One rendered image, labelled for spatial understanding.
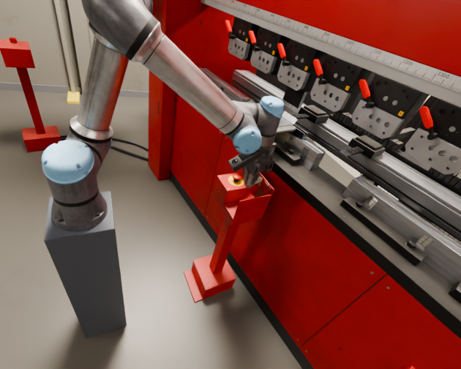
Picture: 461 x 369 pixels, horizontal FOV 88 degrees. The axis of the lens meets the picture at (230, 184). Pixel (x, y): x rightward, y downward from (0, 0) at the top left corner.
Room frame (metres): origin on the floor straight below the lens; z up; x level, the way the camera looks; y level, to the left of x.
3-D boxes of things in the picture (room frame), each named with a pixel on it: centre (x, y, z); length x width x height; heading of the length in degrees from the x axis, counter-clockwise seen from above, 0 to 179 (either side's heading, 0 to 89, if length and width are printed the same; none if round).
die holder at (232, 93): (1.53, 0.22, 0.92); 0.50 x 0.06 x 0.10; 45
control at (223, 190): (0.82, -0.06, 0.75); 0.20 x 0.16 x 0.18; 37
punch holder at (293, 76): (1.16, -0.15, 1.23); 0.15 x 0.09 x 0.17; 45
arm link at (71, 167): (0.47, 0.44, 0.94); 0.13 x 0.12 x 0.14; 17
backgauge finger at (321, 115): (1.26, -0.27, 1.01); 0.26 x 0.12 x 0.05; 135
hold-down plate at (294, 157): (1.07, -0.15, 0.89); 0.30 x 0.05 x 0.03; 45
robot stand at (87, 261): (0.47, 0.43, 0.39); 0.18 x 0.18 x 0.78; 34
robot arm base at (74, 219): (0.47, 0.43, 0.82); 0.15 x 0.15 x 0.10
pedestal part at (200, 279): (0.80, -0.03, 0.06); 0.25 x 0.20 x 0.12; 127
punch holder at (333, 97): (1.02, -0.29, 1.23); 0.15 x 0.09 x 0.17; 45
